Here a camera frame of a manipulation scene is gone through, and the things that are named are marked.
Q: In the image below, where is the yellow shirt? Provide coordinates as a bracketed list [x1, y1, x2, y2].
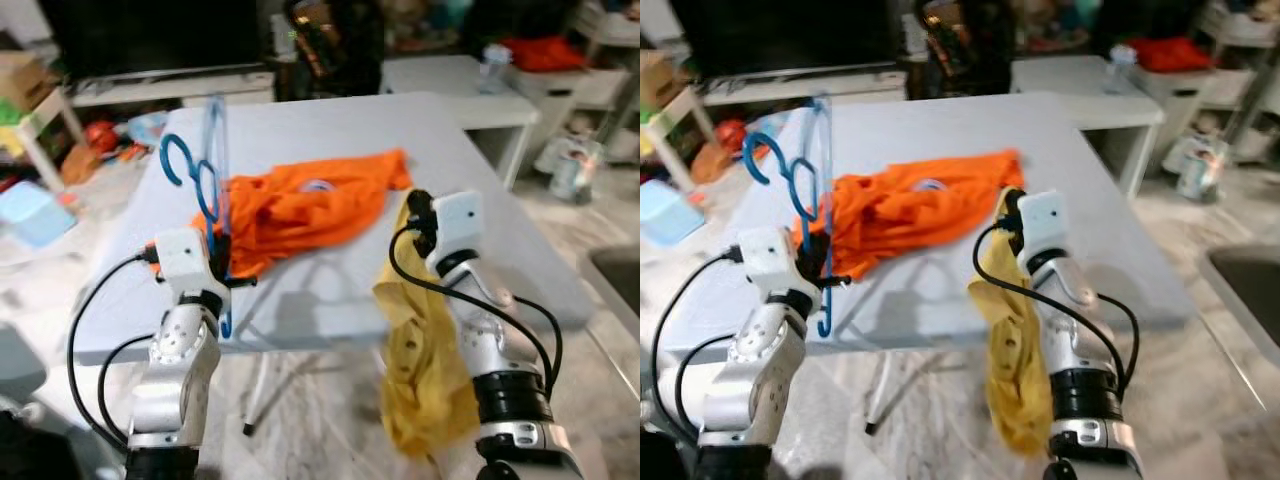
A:
[372, 195, 483, 461]
[968, 190, 1056, 459]

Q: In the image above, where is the orange shirt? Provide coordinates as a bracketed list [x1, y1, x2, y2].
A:
[800, 150, 1026, 283]
[192, 150, 414, 281]

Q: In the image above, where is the white low table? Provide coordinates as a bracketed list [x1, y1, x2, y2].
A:
[1010, 55, 1166, 199]
[380, 55, 543, 189]

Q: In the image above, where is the orange toy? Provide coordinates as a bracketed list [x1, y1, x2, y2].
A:
[692, 143, 731, 186]
[60, 145, 101, 188]

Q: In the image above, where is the light blue stool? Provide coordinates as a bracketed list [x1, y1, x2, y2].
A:
[0, 180, 79, 251]
[640, 180, 706, 251]

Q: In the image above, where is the light blue baby bouncer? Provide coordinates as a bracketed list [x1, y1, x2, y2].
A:
[122, 110, 171, 151]
[752, 108, 801, 149]

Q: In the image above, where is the teal and white toy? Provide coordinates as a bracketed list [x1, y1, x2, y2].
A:
[1165, 135, 1236, 206]
[535, 130, 608, 206]

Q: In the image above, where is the clear bottle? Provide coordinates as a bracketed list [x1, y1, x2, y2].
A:
[1105, 44, 1139, 96]
[480, 44, 514, 96]

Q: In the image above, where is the black bag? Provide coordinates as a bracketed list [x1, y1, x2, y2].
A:
[283, 0, 386, 98]
[915, 0, 1016, 98]

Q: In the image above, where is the white TV stand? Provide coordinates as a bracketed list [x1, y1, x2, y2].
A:
[65, 68, 276, 109]
[700, 68, 906, 109]

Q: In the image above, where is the grey tub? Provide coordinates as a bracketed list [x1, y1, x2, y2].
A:
[1195, 245, 1280, 371]
[583, 245, 641, 346]

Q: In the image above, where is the red cloth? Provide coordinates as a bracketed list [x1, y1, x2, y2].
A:
[503, 37, 586, 74]
[1125, 37, 1216, 74]

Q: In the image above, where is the white side table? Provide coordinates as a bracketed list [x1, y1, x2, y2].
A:
[640, 88, 716, 193]
[0, 88, 86, 193]

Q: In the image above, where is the white shelf rack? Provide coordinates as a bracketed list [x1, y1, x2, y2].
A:
[1135, 0, 1280, 166]
[505, 0, 641, 141]

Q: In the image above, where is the black television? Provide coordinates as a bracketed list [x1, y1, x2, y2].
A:
[672, 0, 901, 81]
[40, 0, 266, 81]

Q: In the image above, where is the cardboard box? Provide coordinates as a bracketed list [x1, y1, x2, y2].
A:
[0, 50, 56, 113]
[640, 50, 681, 113]

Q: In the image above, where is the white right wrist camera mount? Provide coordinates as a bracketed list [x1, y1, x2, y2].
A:
[1015, 190, 1071, 266]
[428, 190, 487, 266]

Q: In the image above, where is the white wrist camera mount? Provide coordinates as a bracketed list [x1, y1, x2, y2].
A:
[152, 228, 223, 299]
[1015, 190, 1071, 266]
[738, 228, 809, 299]
[428, 190, 487, 266]

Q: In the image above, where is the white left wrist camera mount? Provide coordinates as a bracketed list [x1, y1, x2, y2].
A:
[738, 228, 809, 299]
[152, 228, 223, 299]

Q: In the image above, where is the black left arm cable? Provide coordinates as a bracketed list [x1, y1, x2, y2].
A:
[68, 250, 161, 453]
[98, 335, 159, 441]
[676, 335, 746, 441]
[651, 245, 746, 451]

